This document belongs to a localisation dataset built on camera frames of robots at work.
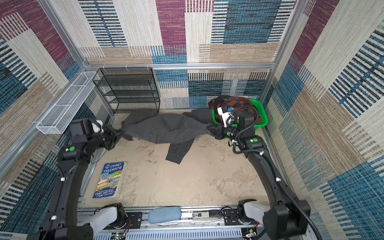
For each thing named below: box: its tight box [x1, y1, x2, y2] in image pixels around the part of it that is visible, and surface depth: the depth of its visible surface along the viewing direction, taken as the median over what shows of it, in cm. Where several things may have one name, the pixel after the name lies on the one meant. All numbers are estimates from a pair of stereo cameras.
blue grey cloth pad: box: [148, 206, 182, 224], surface depth 74 cm
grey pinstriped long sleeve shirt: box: [121, 109, 215, 165], surface depth 94 cm
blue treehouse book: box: [93, 161, 128, 199], surface depth 85 cm
